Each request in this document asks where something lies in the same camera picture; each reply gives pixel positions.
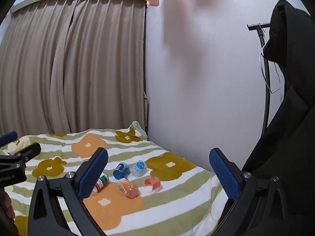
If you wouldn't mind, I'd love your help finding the floral striped blanket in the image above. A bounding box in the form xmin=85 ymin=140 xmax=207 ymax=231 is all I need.
xmin=0 ymin=128 xmax=230 ymax=236

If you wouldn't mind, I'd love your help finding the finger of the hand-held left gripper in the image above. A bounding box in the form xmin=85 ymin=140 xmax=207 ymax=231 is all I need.
xmin=0 ymin=142 xmax=42 ymax=173
xmin=0 ymin=131 xmax=18 ymax=148

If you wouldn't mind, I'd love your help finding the person's left hand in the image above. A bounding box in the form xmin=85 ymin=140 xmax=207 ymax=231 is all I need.
xmin=0 ymin=190 xmax=16 ymax=227

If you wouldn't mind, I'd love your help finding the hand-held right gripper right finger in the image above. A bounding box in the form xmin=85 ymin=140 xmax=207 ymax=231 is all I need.
xmin=209 ymin=147 xmax=291 ymax=236

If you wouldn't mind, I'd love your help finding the black jacket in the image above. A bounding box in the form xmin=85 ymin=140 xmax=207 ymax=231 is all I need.
xmin=217 ymin=0 xmax=315 ymax=236

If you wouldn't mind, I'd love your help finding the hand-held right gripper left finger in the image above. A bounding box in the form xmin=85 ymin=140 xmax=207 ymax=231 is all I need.
xmin=27 ymin=147 xmax=109 ymax=236

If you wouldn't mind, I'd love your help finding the clear orange cup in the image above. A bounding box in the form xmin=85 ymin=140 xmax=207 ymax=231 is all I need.
xmin=144 ymin=176 xmax=162 ymax=193

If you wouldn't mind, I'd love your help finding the white and blue cup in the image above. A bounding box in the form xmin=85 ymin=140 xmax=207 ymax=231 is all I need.
xmin=130 ymin=160 xmax=148 ymax=177

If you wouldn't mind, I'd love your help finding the orange drink bottle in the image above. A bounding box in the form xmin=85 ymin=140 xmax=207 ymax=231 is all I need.
xmin=117 ymin=178 xmax=139 ymax=199

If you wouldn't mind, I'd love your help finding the beige curtain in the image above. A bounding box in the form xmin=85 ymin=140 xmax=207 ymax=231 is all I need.
xmin=0 ymin=0 xmax=79 ymax=138
xmin=52 ymin=0 xmax=148 ymax=134

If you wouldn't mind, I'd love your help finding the black coat stand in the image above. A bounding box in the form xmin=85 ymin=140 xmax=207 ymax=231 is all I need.
xmin=247 ymin=23 xmax=274 ymax=134

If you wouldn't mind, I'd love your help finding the clear plastic hanger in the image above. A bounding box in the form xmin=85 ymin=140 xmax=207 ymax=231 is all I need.
xmin=259 ymin=43 xmax=282 ymax=94

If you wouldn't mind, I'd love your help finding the green label small bottle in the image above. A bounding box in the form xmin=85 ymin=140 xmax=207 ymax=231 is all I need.
xmin=92 ymin=172 xmax=110 ymax=193

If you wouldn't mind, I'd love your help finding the blue can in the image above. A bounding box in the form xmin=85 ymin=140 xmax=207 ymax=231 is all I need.
xmin=113 ymin=162 xmax=130 ymax=180

